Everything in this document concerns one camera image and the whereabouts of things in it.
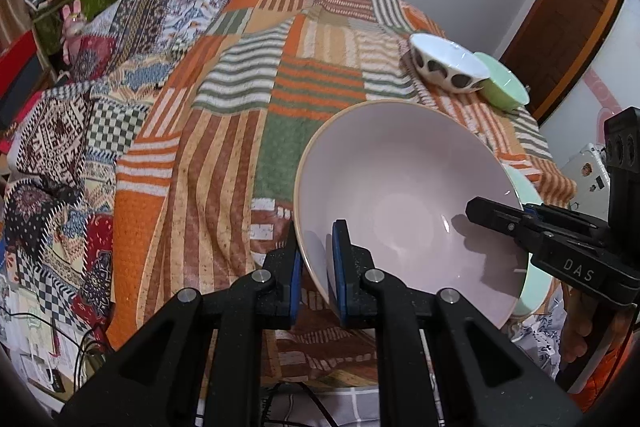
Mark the blue floral sheet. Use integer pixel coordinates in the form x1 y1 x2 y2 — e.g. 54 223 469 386
514 311 567 380

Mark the white appliance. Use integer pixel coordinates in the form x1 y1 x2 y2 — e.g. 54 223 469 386
560 142 613 208

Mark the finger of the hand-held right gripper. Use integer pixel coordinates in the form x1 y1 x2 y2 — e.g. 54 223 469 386
465 196 532 253
522 202 601 238

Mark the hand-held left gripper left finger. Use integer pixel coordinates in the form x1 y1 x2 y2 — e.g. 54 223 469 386
60 222 303 427

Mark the patterned patchwork quilt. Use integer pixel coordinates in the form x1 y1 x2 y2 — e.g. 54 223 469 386
0 0 236 408

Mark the wooden door frame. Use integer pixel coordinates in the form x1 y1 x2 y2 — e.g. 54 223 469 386
530 0 632 124

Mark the pink wall sticker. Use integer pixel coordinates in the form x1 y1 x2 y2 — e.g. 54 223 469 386
580 62 623 128

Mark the pink rabbit toy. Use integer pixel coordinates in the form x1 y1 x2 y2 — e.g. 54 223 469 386
61 0 86 62

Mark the wooden door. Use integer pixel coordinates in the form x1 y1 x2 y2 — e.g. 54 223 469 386
500 0 628 118

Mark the orange striped patchwork blanket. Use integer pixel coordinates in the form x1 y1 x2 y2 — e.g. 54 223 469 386
107 0 576 408

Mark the black cable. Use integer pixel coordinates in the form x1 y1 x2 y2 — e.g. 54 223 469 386
260 381 346 427
0 311 112 390

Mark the pink bowl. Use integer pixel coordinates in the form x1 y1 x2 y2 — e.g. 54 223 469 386
294 99 530 328

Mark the white bowl with dark spots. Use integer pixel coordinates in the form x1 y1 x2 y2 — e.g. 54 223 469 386
409 33 491 94

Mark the mint green plate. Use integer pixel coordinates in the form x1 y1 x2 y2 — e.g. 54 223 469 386
500 164 553 318

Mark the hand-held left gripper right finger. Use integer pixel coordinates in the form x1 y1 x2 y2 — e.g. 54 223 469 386
330 219 583 427

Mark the person's right hand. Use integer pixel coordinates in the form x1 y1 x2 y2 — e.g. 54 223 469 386
561 289 608 364

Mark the red box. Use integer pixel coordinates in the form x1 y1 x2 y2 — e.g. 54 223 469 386
0 32 43 108

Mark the light green bowl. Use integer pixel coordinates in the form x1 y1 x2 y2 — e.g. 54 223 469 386
472 52 530 112

